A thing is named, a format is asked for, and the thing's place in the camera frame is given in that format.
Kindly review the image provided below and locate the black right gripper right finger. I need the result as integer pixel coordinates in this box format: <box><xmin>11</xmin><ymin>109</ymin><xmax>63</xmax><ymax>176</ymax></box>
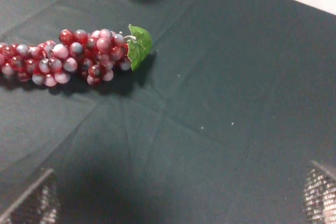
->
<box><xmin>303</xmin><ymin>161</ymin><xmax>335</xmax><ymax>224</ymax></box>

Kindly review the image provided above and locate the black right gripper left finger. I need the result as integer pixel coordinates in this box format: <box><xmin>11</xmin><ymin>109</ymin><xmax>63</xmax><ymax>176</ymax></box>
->
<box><xmin>1</xmin><ymin>168</ymin><xmax>58</xmax><ymax>223</ymax></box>

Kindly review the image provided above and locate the black tablecloth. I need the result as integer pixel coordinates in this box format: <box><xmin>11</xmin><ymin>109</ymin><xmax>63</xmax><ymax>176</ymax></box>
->
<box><xmin>1</xmin><ymin>0</ymin><xmax>335</xmax><ymax>223</ymax></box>

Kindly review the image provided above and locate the red artificial grape bunch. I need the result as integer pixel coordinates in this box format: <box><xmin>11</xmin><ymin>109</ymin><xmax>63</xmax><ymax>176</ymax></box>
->
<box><xmin>1</xmin><ymin>25</ymin><xmax>153</xmax><ymax>87</ymax></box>

